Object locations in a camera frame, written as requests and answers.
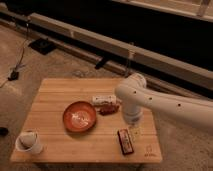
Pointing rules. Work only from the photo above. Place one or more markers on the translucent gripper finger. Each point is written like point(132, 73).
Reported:
point(135, 132)

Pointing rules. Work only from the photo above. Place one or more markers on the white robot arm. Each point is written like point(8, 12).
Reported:
point(134, 95)

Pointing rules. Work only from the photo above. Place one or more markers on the red pepper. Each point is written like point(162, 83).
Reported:
point(108, 109)

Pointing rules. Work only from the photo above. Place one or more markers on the orange ceramic bowl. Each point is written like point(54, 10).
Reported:
point(79, 116)

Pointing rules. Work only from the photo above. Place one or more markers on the dark candy bar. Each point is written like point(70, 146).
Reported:
point(125, 141)

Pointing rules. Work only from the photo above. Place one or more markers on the wooden table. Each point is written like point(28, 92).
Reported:
point(98, 145)

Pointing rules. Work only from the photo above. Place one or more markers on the white cup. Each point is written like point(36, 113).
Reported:
point(29, 142)

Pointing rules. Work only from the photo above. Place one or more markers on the black floor plate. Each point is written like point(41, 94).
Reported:
point(43, 46)

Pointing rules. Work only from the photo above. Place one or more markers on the long metal rail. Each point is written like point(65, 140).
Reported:
point(188, 72)

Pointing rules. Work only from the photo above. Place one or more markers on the black bracket on rail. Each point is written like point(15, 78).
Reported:
point(101, 63)

